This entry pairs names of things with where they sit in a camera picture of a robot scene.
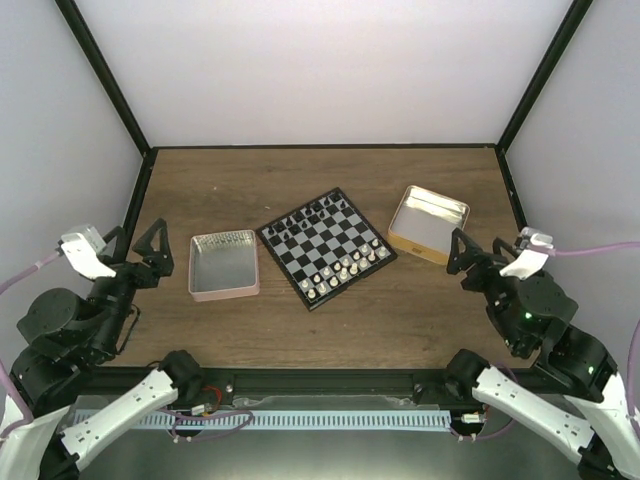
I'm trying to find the light blue slotted cable duct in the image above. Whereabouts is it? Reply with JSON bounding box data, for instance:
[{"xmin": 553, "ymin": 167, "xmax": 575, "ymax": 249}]
[{"xmin": 135, "ymin": 410, "xmax": 451, "ymax": 432}]

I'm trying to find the pink tin with pieces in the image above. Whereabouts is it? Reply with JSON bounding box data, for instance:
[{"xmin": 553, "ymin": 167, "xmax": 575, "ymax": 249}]
[{"xmin": 188, "ymin": 230, "xmax": 260, "ymax": 302}]

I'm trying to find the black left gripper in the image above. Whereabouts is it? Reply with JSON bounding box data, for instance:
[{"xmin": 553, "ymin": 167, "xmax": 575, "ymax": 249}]
[{"xmin": 93, "ymin": 218, "xmax": 179, "ymax": 356}]

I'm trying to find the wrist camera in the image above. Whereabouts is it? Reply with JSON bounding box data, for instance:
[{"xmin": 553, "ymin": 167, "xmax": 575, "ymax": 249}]
[
  {"xmin": 60, "ymin": 224, "xmax": 116, "ymax": 280},
  {"xmin": 499, "ymin": 227, "xmax": 554, "ymax": 281}
]

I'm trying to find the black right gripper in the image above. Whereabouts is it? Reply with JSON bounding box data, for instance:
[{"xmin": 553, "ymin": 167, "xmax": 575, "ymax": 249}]
[{"xmin": 447, "ymin": 227, "xmax": 528, "ymax": 351}]

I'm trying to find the yellow empty tin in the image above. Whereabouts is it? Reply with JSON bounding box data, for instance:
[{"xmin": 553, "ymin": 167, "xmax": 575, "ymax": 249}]
[{"xmin": 387, "ymin": 185, "xmax": 470, "ymax": 265}]

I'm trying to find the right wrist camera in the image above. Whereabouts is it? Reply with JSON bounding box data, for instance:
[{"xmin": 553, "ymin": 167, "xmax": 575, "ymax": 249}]
[{"xmin": 499, "ymin": 227, "xmax": 554, "ymax": 281}]

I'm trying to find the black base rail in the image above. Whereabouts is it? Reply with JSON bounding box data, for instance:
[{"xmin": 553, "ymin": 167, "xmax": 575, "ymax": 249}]
[{"xmin": 89, "ymin": 367, "xmax": 551, "ymax": 406}]

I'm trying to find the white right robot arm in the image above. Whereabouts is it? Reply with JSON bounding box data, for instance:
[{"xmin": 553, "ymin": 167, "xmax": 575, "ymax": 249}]
[{"xmin": 444, "ymin": 227, "xmax": 639, "ymax": 479}]

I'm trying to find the black chess pieces row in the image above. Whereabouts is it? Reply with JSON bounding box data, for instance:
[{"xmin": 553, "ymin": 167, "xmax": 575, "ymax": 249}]
[{"xmin": 260, "ymin": 192, "xmax": 349, "ymax": 248}]

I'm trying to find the black grey chess board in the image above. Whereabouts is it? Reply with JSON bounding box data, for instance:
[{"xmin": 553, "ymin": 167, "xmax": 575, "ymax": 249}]
[{"xmin": 256, "ymin": 187, "xmax": 397, "ymax": 311}]

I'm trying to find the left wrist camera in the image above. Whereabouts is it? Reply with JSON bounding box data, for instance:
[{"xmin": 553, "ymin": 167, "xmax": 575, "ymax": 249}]
[{"xmin": 60, "ymin": 224, "xmax": 116, "ymax": 280}]

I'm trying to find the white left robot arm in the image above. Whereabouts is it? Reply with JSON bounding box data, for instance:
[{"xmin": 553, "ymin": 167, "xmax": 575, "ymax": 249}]
[{"xmin": 1, "ymin": 218, "xmax": 205, "ymax": 479}]

